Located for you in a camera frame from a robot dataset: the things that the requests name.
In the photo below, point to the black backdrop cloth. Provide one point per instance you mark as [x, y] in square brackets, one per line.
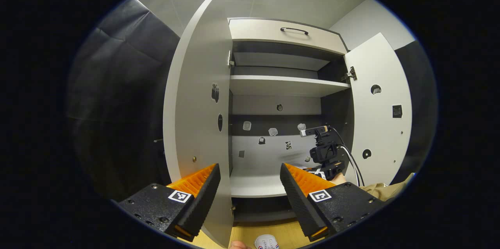
[424, 104]
[117, 85]

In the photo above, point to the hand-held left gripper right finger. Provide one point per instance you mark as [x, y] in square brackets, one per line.
[295, 202]

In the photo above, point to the white cabinet shelf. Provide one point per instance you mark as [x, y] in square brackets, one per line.
[285, 86]

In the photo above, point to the white cabinet door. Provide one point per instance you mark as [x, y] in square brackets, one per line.
[381, 131]
[199, 85]

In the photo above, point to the white shoe cabinet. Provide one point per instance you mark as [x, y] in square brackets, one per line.
[258, 159]

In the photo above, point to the metal door hinge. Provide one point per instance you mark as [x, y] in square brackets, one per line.
[230, 61]
[352, 74]

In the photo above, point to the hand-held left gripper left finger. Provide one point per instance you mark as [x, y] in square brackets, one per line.
[205, 200]

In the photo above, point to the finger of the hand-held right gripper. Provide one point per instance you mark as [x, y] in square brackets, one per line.
[319, 174]

